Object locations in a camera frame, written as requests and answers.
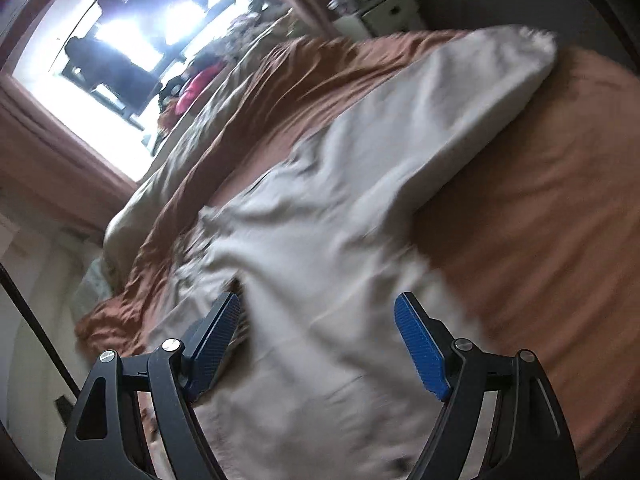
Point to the beige large garment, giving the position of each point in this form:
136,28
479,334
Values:
324,387

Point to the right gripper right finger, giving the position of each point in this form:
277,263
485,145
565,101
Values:
528,438

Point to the grey green pillow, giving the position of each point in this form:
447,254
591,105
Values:
96,286

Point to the rust brown bedspread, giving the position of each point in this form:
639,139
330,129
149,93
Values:
537,237

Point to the white bedside cabinet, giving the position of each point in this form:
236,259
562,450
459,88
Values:
367,19

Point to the olive beige duvet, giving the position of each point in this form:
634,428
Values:
184,147

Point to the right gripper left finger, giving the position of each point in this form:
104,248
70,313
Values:
104,438

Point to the pink plush toy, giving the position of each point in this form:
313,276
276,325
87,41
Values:
196,86

